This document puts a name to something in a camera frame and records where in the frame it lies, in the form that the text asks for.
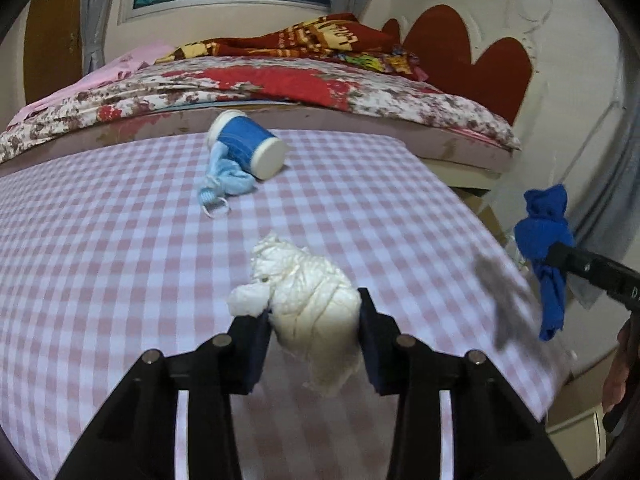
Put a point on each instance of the person's right hand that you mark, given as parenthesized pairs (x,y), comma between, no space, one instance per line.
(617,375)

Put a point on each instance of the pink bed sheet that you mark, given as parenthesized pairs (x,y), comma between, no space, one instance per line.
(125,62)

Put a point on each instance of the cardboard box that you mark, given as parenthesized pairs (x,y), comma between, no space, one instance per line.
(492,220)

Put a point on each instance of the light blue face mask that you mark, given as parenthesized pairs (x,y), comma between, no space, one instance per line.
(225,175)

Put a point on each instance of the colourful printed pillow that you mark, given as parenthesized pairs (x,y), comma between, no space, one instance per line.
(395,62)

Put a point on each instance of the red printed blanket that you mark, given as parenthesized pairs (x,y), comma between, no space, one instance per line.
(300,35)

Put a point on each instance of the blue cloth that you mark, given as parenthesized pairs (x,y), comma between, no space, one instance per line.
(542,230)

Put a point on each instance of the brown wooden door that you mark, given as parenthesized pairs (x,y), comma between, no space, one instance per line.
(55,25)

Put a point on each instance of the cream bed frame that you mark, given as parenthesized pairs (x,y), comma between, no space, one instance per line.
(465,175)

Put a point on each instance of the red and cream headboard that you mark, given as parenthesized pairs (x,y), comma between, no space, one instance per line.
(450,50)

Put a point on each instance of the white tissue wad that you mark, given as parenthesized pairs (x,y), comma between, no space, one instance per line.
(305,290)

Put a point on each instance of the blue paper cup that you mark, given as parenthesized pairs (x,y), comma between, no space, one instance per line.
(245,137)

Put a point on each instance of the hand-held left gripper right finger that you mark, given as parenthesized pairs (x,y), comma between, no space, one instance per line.
(375,355)

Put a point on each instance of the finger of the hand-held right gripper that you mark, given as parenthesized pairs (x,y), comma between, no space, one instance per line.
(575,262)

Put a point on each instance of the floral quilt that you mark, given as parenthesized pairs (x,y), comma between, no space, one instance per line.
(280,80)

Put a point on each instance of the pink checked tablecloth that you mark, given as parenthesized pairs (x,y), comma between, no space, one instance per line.
(125,260)

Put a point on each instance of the pinkish mattress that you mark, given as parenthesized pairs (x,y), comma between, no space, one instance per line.
(450,150)

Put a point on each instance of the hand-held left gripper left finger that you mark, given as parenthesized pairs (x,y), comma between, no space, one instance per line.
(251,352)

